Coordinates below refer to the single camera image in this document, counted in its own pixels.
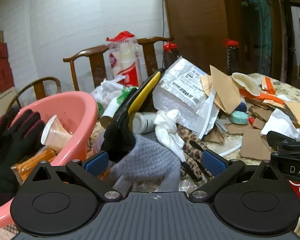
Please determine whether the green plastic bag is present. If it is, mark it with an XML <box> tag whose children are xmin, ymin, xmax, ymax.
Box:
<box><xmin>116</xmin><ymin>87</ymin><xmax>139</xmax><ymax>104</ymax></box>

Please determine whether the white crumpled paper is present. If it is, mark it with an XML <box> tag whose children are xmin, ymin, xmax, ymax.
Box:
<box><xmin>260</xmin><ymin>108</ymin><xmax>300</xmax><ymax>140</ymax></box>

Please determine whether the low wooden chair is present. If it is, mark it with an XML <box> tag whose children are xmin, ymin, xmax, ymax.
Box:
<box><xmin>11</xmin><ymin>77</ymin><xmax>63</xmax><ymax>110</ymax></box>

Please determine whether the checked blanket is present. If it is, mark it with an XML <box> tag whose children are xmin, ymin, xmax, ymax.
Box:
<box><xmin>0</xmin><ymin>224</ymin><xmax>19</xmax><ymax>240</ymax></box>

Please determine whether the grey knitted glove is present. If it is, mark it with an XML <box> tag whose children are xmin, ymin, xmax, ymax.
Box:
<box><xmin>112</xmin><ymin>133</ymin><xmax>183</xmax><ymax>193</ymax></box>

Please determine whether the bag of paper cups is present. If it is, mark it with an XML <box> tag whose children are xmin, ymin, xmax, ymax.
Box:
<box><xmin>105</xmin><ymin>31</ymin><xmax>142</xmax><ymax>87</ymax></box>

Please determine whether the white cloth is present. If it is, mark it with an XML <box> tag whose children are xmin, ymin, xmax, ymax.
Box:
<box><xmin>154</xmin><ymin>109</ymin><xmax>187</xmax><ymax>162</ymax></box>

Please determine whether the white storage box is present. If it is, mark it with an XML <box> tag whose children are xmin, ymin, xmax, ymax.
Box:
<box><xmin>0</xmin><ymin>87</ymin><xmax>17</xmax><ymax>124</ymax></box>

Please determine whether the leopard print glove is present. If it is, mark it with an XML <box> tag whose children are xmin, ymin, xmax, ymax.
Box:
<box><xmin>177</xmin><ymin>124</ymin><xmax>213</xmax><ymax>182</ymax></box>

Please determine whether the white wall cable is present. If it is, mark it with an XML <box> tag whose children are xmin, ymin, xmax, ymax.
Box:
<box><xmin>161</xmin><ymin>0</ymin><xmax>166</xmax><ymax>38</ymax></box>

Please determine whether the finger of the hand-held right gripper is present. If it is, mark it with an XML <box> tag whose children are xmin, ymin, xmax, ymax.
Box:
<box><xmin>266</xmin><ymin>131</ymin><xmax>300</xmax><ymax>153</ymax></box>

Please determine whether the black yellow tool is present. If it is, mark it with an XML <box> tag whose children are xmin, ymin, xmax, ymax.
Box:
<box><xmin>112</xmin><ymin>67</ymin><xmax>166</xmax><ymax>130</ymax></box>

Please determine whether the bubble wrap mailer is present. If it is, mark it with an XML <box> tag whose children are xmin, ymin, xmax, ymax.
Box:
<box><xmin>152</xmin><ymin>56</ymin><xmax>212</xmax><ymax>120</ymax></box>

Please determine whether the pile of cardboard scraps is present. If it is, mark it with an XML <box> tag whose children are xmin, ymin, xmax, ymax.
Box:
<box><xmin>205</xmin><ymin>97</ymin><xmax>288</xmax><ymax>143</ymax></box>

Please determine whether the white paper cup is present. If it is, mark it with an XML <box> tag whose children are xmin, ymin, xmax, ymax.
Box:
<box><xmin>41</xmin><ymin>115</ymin><xmax>73</xmax><ymax>153</ymax></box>

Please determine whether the brown paper envelope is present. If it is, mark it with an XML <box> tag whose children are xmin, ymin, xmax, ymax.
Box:
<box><xmin>209</xmin><ymin>65</ymin><xmax>242</xmax><ymax>115</ymax></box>

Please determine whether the white plastic bottle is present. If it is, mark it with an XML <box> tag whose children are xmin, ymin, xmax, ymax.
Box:
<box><xmin>132</xmin><ymin>112</ymin><xmax>158</xmax><ymax>134</ymax></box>

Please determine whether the orange snack packet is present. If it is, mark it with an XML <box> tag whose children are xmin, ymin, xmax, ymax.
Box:
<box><xmin>11</xmin><ymin>147</ymin><xmax>57</xmax><ymax>184</ymax></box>

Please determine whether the tan paper sheet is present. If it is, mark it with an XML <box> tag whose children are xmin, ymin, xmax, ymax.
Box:
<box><xmin>200</xmin><ymin>75</ymin><xmax>214</xmax><ymax>98</ymax></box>

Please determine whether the black and maroon glove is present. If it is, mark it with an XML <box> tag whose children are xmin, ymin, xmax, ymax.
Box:
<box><xmin>0</xmin><ymin>107</ymin><xmax>46</xmax><ymax>207</ymax></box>

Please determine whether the pink plastic basin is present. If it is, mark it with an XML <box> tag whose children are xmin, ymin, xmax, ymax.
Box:
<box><xmin>0</xmin><ymin>91</ymin><xmax>100</xmax><ymax>230</ymax></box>

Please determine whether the brown cardboard square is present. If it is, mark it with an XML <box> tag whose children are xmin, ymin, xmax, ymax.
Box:
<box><xmin>241</xmin><ymin>127</ymin><xmax>272</xmax><ymax>160</ymax></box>

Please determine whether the teal hanging cloth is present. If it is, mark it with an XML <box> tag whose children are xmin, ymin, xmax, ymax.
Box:
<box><xmin>245</xmin><ymin>0</ymin><xmax>274</xmax><ymax>74</ymax></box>

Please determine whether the tall wooden chair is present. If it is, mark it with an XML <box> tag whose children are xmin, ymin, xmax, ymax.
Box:
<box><xmin>62</xmin><ymin>36</ymin><xmax>175</xmax><ymax>92</ymax></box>

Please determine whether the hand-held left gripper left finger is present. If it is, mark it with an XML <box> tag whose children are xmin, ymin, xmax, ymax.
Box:
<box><xmin>31</xmin><ymin>151</ymin><xmax>123</xmax><ymax>203</ymax></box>

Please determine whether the dark bottle red cap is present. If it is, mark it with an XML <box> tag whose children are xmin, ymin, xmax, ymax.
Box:
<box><xmin>162</xmin><ymin>42</ymin><xmax>180</xmax><ymax>70</ymax></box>
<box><xmin>223</xmin><ymin>39</ymin><xmax>241</xmax><ymax>75</ymax></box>

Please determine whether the white comb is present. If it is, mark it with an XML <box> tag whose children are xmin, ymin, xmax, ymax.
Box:
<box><xmin>214</xmin><ymin>140</ymin><xmax>243</xmax><ymax>158</ymax></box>

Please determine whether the crushed paper cup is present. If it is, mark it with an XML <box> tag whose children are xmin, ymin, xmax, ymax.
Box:
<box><xmin>231</xmin><ymin>72</ymin><xmax>261</xmax><ymax>97</ymax></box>

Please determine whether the brown wooden wardrobe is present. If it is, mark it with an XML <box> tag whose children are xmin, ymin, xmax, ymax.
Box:
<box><xmin>161</xmin><ymin>0</ymin><xmax>243</xmax><ymax>77</ymax></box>

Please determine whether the white plastic bag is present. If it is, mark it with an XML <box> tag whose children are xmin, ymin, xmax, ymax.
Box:
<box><xmin>91</xmin><ymin>78</ymin><xmax>127</xmax><ymax>105</ymax></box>

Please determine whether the cardboard tube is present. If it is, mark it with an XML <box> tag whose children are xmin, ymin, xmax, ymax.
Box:
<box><xmin>100</xmin><ymin>97</ymin><xmax>120</xmax><ymax>128</ymax></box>

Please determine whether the orange and white envelope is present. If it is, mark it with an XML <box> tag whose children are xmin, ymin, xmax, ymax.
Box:
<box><xmin>239</xmin><ymin>76</ymin><xmax>286</xmax><ymax>105</ymax></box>

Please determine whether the white paper envelope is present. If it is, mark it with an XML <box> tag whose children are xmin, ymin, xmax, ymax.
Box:
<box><xmin>190</xmin><ymin>97</ymin><xmax>220</xmax><ymax>140</ymax></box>

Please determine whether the floral cloth covered desktop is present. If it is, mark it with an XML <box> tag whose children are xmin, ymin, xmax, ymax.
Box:
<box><xmin>86</xmin><ymin>73</ymin><xmax>300</xmax><ymax>240</ymax></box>

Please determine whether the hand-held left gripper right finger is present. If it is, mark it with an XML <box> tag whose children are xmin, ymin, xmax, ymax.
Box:
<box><xmin>188</xmin><ymin>149</ymin><xmax>287</xmax><ymax>202</ymax></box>

